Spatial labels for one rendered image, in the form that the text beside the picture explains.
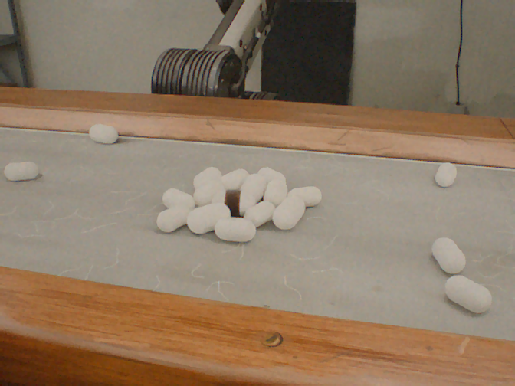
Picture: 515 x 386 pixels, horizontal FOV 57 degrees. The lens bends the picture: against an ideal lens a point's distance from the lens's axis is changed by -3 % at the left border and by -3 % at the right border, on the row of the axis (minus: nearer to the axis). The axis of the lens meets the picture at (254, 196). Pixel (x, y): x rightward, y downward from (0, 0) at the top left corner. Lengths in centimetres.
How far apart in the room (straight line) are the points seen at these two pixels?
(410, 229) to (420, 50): 210
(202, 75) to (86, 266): 50
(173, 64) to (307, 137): 35
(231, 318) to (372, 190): 25
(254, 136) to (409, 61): 197
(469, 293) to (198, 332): 17
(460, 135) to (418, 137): 5
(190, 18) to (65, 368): 237
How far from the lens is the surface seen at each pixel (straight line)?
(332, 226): 41
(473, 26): 252
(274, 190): 43
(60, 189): 51
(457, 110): 255
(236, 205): 41
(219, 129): 59
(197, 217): 39
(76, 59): 291
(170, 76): 84
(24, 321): 30
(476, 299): 34
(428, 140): 57
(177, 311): 29
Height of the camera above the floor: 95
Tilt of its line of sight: 27 degrees down
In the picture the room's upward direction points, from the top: straight up
